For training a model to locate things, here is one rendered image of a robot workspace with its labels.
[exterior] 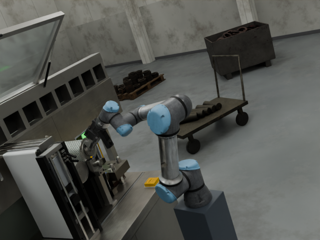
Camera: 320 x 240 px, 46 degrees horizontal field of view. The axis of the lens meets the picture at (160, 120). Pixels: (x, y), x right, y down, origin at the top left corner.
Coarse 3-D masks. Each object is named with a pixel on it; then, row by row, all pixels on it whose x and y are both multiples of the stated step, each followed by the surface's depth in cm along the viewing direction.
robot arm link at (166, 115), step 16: (160, 112) 157; (176, 112) 160; (160, 128) 159; (176, 128) 163; (160, 144) 169; (176, 144) 170; (160, 160) 175; (176, 160) 174; (160, 176) 182; (176, 176) 178; (160, 192) 183; (176, 192) 181
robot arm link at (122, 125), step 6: (120, 114) 196; (126, 114) 197; (114, 120) 193; (120, 120) 193; (126, 120) 194; (132, 120) 196; (114, 126) 193; (120, 126) 191; (126, 126) 192; (132, 126) 197; (120, 132) 192; (126, 132) 192
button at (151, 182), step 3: (147, 180) 232; (150, 180) 231; (153, 180) 230; (156, 180) 230; (144, 183) 230; (147, 183) 229; (150, 183) 228; (153, 183) 227; (156, 183) 229; (147, 186) 230; (150, 186) 229; (153, 186) 228
